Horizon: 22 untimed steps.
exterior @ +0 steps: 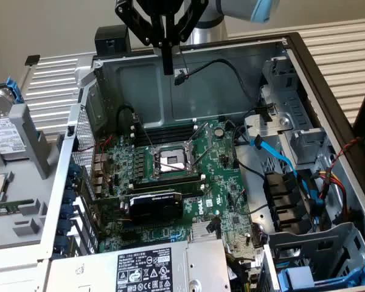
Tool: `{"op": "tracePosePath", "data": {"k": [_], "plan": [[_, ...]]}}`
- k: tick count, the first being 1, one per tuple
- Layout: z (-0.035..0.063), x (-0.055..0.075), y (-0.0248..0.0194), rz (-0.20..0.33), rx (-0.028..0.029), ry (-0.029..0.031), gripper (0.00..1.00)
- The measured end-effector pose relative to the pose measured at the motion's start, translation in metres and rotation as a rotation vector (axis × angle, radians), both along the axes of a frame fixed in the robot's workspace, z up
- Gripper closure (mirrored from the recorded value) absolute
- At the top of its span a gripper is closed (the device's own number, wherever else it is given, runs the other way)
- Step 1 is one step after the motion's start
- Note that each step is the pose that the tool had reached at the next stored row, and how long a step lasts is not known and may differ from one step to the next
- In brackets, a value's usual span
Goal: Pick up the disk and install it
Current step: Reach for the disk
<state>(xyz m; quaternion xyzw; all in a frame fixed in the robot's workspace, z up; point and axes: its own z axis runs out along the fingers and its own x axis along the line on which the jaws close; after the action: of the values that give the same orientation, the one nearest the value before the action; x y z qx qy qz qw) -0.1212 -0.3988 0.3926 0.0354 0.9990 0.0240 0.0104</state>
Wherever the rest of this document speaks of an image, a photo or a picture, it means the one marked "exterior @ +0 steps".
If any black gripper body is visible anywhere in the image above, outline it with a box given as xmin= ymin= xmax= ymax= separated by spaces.
xmin=133 ymin=0 xmax=198 ymax=16

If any hard disk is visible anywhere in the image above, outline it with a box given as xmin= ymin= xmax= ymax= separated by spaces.
xmin=0 ymin=77 xmax=28 ymax=161

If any red yellow power wire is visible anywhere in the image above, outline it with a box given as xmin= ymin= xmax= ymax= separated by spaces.
xmin=311 ymin=170 xmax=349 ymax=223

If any metal disk bay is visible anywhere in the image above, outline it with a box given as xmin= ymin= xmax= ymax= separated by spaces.
xmin=261 ymin=221 xmax=365 ymax=292

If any blue disk carrier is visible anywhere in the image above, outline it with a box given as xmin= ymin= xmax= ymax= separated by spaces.
xmin=276 ymin=251 xmax=365 ymax=290

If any black box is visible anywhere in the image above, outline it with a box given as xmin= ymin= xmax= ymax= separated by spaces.
xmin=94 ymin=24 xmax=132 ymax=57

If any open PC case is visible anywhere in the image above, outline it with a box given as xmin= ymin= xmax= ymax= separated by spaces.
xmin=0 ymin=32 xmax=365 ymax=292

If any black RAM slot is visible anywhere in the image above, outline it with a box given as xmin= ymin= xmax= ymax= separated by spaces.
xmin=129 ymin=173 xmax=206 ymax=188
xmin=130 ymin=119 xmax=199 ymax=132
xmin=130 ymin=125 xmax=199 ymax=137
xmin=130 ymin=182 xmax=206 ymax=197
xmin=136 ymin=138 xmax=198 ymax=146
xmin=136 ymin=133 xmax=198 ymax=141

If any metal locking lever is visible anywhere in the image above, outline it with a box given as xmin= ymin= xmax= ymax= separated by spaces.
xmin=190 ymin=141 xmax=210 ymax=169
xmin=141 ymin=126 xmax=155 ymax=152

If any metal socket cover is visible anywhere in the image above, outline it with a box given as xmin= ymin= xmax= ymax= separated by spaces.
xmin=184 ymin=122 xmax=214 ymax=153

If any CPU socket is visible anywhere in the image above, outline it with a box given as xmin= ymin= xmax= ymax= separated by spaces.
xmin=148 ymin=142 xmax=201 ymax=181

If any green motherboard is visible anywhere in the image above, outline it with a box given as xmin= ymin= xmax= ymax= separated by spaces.
xmin=91 ymin=118 xmax=270 ymax=259

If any black graphics card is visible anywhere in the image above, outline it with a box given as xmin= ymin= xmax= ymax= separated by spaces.
xmin=89 ymin=187 xmax=185 ymax=229

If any grey parts rack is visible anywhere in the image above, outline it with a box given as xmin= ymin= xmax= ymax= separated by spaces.
xmin=0 ymin=103 xmax=64 ymax=253

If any silver chipset heatsink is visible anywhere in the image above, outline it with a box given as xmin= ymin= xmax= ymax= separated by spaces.
xmin=190 ymin=221 xmax=223 ymax=243

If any green RAM stick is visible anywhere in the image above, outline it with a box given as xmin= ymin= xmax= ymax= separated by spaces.
xmin=0 ymin=199 xmax=35 ymax=217

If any silver power supply unit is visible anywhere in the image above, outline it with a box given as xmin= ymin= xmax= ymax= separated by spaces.
xmin=47 ymin=238 xmax=232 ymax=292

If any thin red black wire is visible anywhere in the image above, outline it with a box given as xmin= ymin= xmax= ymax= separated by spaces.
xmin=172 ymin=42 xmax=191 ymax=80
xmin=229 ymin=189 xmax=247 ymax=212

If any long black cable with plug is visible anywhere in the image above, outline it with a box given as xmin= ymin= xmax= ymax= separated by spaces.
xmin=173 ymin=58 xmax=276 ymax=122

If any grey corner bracket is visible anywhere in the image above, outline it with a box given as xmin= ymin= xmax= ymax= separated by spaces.
xmin=74 ymin=59 xmax=95 ymax=92

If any black looped cable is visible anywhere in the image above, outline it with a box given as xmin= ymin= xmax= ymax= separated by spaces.
xmin=116 ymin=104 xmax=142 ymax=134

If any black wire bundle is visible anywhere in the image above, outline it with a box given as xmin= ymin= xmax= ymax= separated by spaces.
xmin=226 ymin=119 xmax=254 ymax=147

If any blue SATA wire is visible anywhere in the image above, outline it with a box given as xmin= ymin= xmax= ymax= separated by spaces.
xmin=252 ymin=135 xmax=325 ymax=220

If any black plastic bracket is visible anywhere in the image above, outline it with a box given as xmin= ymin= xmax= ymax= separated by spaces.
xmin=263 ymin=170 xmax=314 ymax=237

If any red black twisted wire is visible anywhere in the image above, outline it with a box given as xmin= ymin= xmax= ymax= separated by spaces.
xmin=319 ymin=136 xmax=362 ymax=198

